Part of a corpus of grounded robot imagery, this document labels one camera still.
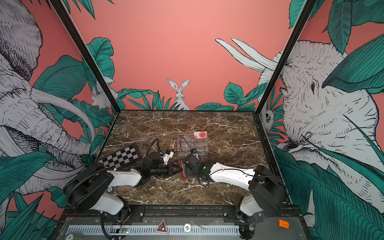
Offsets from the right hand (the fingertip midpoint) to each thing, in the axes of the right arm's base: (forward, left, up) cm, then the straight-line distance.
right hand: (188, 169), depth 84 cm
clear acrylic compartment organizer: (+22, +3, -5) cm, 22 cm away
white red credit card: (+22, -7, +3) cm, 23 cm away
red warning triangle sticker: (-27, +12, -5) cm, 30 cm away
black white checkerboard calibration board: (+8, +41, -2) cm, 42 cm away
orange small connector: (-25, -47, -4) cm, 53 cm away
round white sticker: (-27, 0, -5) cm, 27 cm away
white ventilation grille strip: (-28, +17, -5) cm, 33 cm away
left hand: (-1, +3, +2) cm, 3 cm away
